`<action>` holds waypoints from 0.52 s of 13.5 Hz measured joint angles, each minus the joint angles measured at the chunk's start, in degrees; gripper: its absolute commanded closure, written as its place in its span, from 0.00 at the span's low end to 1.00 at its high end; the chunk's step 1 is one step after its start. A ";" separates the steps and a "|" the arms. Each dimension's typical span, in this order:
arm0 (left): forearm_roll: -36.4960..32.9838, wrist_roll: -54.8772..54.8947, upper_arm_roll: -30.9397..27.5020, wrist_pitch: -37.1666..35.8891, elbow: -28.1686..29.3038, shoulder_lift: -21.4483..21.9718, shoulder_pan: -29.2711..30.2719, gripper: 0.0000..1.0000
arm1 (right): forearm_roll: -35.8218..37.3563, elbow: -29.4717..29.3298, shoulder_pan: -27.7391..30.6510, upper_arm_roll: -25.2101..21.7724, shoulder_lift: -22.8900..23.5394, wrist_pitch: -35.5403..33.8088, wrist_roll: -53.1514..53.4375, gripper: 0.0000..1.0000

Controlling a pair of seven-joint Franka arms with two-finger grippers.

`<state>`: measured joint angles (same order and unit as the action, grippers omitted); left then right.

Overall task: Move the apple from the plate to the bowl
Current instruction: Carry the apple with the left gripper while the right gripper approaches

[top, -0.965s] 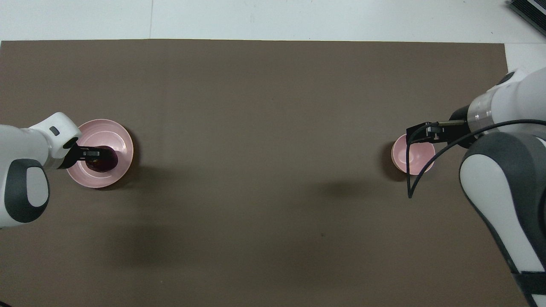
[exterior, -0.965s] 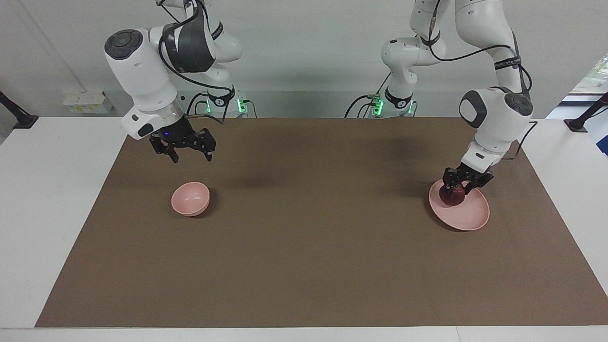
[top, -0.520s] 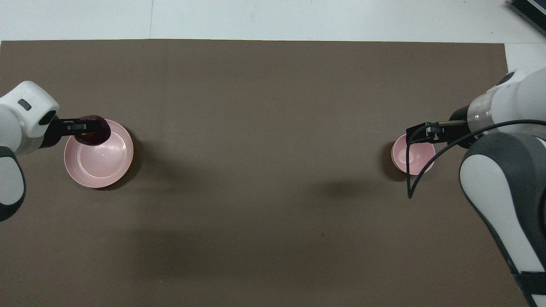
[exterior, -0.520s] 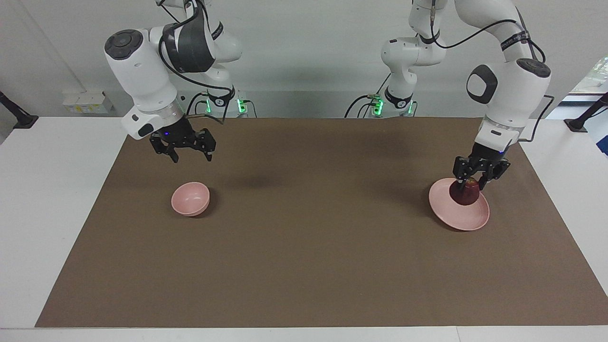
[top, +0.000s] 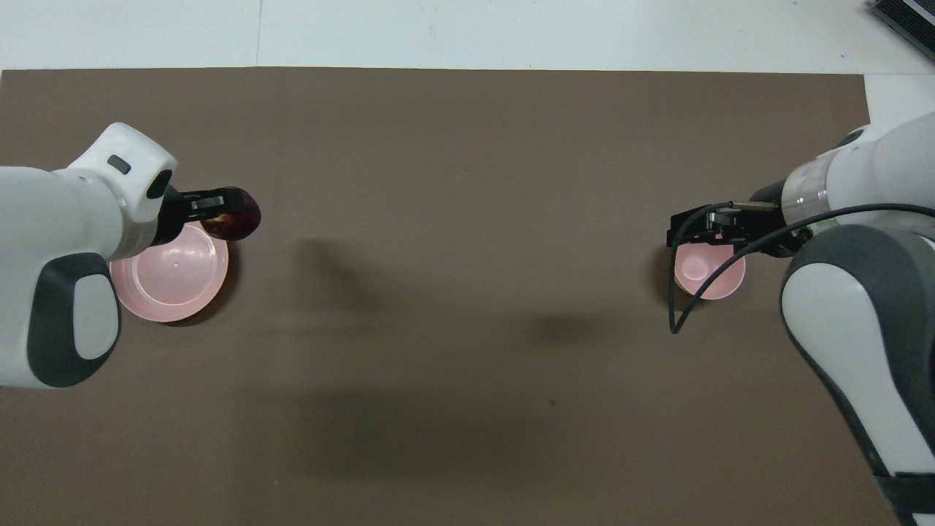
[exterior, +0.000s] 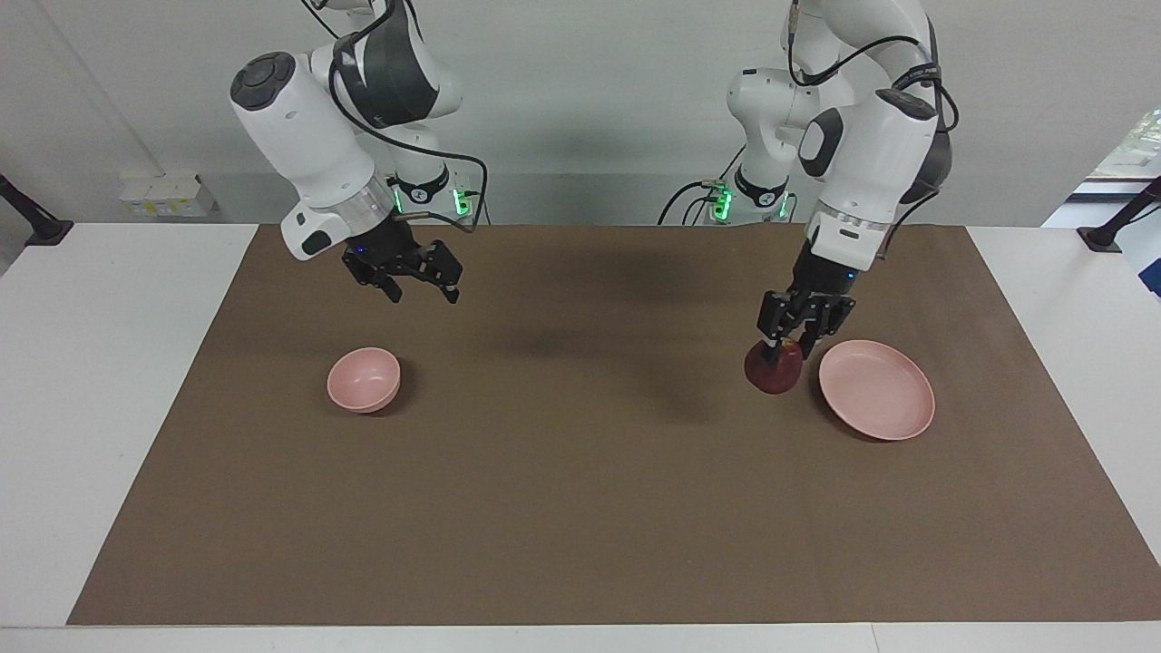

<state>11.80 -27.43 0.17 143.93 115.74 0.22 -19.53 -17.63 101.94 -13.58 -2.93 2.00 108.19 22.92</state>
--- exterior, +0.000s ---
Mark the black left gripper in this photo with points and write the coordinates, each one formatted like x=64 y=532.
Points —
x=812 y=304

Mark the light blue object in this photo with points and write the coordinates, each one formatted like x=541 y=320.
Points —
x=1145 y=258

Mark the pink bowl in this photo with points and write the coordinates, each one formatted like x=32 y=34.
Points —
x=363 y=381

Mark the dark red apple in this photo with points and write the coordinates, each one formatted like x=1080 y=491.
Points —
x=774 y=374

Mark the white wall socket boxes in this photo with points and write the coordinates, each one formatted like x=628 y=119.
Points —
x=168 y=195

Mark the brown table mat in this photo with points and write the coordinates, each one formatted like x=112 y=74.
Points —
x=580 y=472

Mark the black clamp stand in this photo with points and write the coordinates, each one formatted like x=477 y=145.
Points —
x=32 y=222
x=1120 y=222

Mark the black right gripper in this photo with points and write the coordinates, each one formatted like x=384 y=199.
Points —
x=395 y=254

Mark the pink plate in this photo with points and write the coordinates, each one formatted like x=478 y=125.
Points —
x=875 y=390

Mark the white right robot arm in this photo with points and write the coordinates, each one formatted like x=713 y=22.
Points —
x=308 y=136

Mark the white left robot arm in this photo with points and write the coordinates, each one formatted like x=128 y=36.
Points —
x=862 y=154

